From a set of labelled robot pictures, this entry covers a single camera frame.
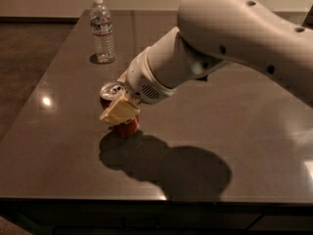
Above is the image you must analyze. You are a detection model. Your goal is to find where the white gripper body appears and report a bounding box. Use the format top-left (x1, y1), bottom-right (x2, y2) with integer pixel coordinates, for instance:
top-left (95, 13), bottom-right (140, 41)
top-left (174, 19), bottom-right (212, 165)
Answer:
top-left (125, 47), bottom-right (176, 105)

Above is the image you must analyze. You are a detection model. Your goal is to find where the red Coca-Cola can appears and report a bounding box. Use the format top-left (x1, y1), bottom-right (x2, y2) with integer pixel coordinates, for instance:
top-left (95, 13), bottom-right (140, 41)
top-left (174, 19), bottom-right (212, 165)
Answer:
top-left (100, 81), bottom-right (140, 138)

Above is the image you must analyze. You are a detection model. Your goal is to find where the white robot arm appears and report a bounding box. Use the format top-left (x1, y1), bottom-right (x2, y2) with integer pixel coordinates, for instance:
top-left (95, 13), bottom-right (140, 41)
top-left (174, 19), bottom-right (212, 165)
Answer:
top-left (100, 0), bottom-right (313, 125)

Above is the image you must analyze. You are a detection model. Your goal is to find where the clear plastic water bottle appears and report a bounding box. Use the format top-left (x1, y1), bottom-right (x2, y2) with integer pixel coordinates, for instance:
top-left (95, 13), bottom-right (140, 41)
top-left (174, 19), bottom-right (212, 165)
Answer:
top-left (89, 0), bottom-right (115, 64)

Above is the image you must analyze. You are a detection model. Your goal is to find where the dark cabinet drawer front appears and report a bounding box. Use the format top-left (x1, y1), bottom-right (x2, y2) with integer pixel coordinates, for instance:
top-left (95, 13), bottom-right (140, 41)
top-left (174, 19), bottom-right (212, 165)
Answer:
top-left (0, 200), bottom-right (313, 235)

